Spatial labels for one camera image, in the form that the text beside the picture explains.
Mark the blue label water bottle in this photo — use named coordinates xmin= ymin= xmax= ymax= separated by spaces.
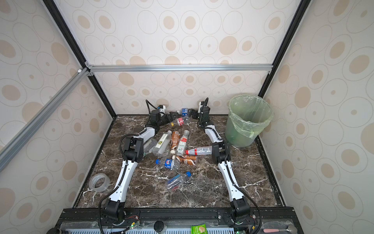
xmin=177 ymin=108 xmax=189 ymax=117

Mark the red label clear bottle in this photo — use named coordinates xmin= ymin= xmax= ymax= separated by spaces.
xmin=170 ymin=116 xmax=191 ymax=127

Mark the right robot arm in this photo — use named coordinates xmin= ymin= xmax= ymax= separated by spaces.
xmin=189 ymin=98 xmax=262 ymax=234

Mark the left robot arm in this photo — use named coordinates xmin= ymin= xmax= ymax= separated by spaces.
xmin=98 ymin=100 xmax=175 ymax=234

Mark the green lined mesh waste bin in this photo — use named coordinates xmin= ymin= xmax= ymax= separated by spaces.
xmin=225 ymin=94 xmax=274 ymax=148

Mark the orange label tea bottle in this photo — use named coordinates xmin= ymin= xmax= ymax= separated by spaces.
xmin=170 ymin=131 xmax=181 ymax=155

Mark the tall clear white-cap bottle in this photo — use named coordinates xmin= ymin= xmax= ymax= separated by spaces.
xmin=152 ymin=130 xmax=172 ymax=158

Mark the green cap clear bottle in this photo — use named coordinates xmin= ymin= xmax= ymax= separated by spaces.
xmin=144 ymin=138 xmax=157 ymax=156

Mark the red white label bottle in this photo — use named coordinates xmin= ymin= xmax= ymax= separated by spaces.
xmin=176 ymin=130 xmax=190 ymax=157

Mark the red cap lying bottle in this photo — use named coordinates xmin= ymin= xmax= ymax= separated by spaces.
xmin=185 ymin=146 xmax=212 ymax=156

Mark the blue cap round-label bottle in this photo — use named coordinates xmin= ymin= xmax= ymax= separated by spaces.
xmin=155 ymin=159 xmax=180 ymax=170

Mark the brown label lying bottle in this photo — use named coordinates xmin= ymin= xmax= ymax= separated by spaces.
xmin=172 ymin=155 xmax=197 ymax=166

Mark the crushed blue cap bottle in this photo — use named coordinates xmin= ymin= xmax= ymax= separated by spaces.
xmin=166 ymin=172 xmax=191 ymax=190

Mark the clear tape roll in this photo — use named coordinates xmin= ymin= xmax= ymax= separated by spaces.
xmin=89 ymin=173 xmax=110 ymax=193

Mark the black round knob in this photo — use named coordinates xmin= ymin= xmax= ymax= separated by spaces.
xmin=153 ymin=220 xmax=167 ymax=234

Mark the green snack packet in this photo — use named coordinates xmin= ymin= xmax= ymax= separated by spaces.
xmin=191 ymin=224 xmax=208 ymax=234

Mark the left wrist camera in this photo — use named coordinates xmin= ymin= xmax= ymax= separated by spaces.
xmin=157 ymin=105 xmax=166 ymax=115

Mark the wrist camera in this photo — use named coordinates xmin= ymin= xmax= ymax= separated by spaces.
xmin=157 ymin=105 xmax=166 ymax=115
xmin=198 ymin=101 xmax=205 ymax=113

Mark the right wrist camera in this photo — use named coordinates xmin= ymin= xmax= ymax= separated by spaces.
xmin=198 ymin=101 xmax=205 ymax=113

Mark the horizontal aluminium rail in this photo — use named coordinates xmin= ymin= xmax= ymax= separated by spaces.
xmin=88 ymin=64 xmax=273 ymax=72

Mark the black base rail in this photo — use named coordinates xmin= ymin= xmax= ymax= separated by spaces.
xmin=55 ymin=207 xmax=303 ymax=234

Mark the pink handled tool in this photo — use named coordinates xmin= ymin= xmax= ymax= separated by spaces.
xmin=263 ymin=225 xmax=298 ymax=234

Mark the left diagonal aluminium rail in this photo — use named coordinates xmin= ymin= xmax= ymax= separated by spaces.
xmin=1 ymin=68 xmax=89 ymax=170

